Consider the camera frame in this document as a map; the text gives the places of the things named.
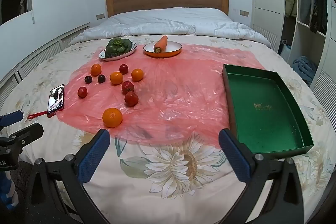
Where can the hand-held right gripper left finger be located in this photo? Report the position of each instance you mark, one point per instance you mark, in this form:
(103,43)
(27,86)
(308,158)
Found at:
(94,155)

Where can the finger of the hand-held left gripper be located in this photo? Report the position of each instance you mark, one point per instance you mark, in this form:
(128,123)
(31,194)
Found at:
(29,133)
(13,117)

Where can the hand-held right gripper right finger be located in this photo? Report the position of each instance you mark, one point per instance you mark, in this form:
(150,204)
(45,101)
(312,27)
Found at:
(233,153)

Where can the large orange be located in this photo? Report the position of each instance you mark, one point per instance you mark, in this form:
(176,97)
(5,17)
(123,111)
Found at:
(112,117)

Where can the green cardboard box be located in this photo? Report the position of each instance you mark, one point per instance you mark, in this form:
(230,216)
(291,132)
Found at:
(265,108)

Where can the red apple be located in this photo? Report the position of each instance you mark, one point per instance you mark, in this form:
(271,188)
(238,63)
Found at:
(131,98)
(82,92)
(123,68)
(127,87)

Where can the dark plum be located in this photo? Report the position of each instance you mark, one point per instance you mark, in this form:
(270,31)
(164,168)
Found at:
(88,79)
(101,78)

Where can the person's left hand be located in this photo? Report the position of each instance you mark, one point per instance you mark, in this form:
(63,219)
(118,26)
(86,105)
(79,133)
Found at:
(6,197)

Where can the smartphone in red case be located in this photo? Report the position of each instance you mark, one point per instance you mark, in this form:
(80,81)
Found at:
(56,99)

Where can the white slatted radiator cover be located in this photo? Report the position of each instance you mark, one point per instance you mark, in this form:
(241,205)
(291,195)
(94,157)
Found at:
(39,56)

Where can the pink plastic sheet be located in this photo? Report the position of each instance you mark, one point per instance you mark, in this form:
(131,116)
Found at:
(178,98)

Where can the blue towel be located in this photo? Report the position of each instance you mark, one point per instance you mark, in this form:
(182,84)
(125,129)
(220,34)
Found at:
(304,67)

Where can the green bok choy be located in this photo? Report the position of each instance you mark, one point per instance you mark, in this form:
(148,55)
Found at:
(118,47)

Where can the white plate with dark rim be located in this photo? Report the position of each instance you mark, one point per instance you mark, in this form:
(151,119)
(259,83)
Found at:
(132,49)

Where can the white slatted grille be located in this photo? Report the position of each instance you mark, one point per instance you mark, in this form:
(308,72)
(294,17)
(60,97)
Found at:
(325,87)

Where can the white bag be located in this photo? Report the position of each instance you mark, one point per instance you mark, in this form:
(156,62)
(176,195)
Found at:
(284,50)

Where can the orange plate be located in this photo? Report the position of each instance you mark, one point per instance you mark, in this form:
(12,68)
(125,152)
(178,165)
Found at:
(173,48)

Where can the carrot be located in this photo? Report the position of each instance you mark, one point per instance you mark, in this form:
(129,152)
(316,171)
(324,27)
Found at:
(160,44)

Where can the white duvet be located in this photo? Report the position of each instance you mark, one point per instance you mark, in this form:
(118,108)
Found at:
(170,22)

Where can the dark hanging clothes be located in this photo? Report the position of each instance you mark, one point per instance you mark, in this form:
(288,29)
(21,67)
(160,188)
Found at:
(319,3)

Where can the wall outlet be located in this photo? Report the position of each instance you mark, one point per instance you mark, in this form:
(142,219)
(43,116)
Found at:
(243,13)
(100,16)

